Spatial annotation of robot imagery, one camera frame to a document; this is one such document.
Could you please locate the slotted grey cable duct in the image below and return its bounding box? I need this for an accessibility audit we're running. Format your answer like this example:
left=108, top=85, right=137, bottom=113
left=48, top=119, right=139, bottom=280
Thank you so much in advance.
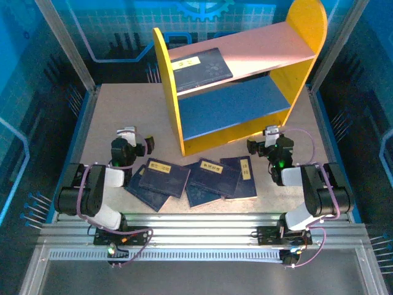
left=47, top=248, right=285, bottom=264

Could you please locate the black connector box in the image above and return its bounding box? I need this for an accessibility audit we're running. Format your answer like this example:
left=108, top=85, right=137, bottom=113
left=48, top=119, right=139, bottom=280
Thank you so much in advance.
left=106, top=245, right=130, bottom=267
left=281, top=248, right=304, bottom=268

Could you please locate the dark blue book yellow label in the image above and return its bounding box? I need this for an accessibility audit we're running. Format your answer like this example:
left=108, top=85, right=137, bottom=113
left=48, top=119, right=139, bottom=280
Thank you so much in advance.
left=123, top=164, right=171, bottom=213
left=219, top=155, right=258, bottom=200
left=138, top=157, right=192, bottom=198
left=187, top=158, right=242, bottom=197
left=183, top=162, right=222, bottom=208
left=170, top=47, right=234, bottom=93

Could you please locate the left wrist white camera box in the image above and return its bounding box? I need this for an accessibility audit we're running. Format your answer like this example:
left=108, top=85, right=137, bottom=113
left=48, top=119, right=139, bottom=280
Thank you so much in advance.
left=115, top=125, right=138, bottom=148

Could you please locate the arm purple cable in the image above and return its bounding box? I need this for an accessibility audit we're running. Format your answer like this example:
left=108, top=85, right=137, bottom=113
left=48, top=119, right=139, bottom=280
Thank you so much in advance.
left=278, top=128, right=341, bottom=270
left=76, top=128, right=154, bottom=268

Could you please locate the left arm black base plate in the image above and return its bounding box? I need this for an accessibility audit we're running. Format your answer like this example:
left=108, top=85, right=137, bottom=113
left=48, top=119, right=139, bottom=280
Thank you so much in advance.
left=93, top=226, right=151, bottom=246

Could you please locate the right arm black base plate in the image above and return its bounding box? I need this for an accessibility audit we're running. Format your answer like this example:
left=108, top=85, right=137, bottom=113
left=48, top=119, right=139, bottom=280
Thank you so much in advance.
left=257, top=226, right=313, bottom=246

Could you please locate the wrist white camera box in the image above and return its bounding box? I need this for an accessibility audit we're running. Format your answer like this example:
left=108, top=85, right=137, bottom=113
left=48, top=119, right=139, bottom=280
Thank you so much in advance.
left=115, top=125, right=138, bottom=148
left=263, top=125, right=282, bottom=148

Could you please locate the yellow two-tier bookshelf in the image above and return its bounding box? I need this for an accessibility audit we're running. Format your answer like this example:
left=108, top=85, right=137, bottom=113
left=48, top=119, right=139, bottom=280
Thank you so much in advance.
left=152, top=0, right=328, bottom=157

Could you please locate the blue-edged aluminium side rail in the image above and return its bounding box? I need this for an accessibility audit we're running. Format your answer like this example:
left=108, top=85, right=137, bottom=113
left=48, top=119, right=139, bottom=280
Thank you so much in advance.
left=45, top=85, right=102, bottom=224
left=306, top=85, right=362, bottom=224

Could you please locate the grey steel platform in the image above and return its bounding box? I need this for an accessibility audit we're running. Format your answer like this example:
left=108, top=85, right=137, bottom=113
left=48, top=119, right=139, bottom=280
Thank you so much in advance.
left=18, top=245, right=389, bottom=295

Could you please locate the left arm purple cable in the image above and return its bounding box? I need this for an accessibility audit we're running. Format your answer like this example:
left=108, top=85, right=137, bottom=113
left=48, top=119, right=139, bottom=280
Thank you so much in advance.
left=76, top=128, right=154, bottom=268

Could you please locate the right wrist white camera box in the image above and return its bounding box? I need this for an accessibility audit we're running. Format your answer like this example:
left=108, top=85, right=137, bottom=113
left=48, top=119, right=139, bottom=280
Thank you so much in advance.
left=263, top=125, right=282, bottom=148

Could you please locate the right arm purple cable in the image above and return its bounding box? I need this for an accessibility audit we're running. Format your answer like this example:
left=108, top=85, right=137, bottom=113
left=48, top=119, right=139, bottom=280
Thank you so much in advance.
left=278, top=128, right=341, bottom=270

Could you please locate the aluminium frame post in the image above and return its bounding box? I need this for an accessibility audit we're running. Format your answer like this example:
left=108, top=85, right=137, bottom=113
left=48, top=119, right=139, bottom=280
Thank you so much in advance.
left=309, top=0, right=369, bottom=93
left=34, top=0, right=96, bottom=93

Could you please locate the aluminium mounting rail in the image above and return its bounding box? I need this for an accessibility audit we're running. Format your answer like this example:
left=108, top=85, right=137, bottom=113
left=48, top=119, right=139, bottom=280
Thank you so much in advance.
left=38, top=211, right=369, bottom=248

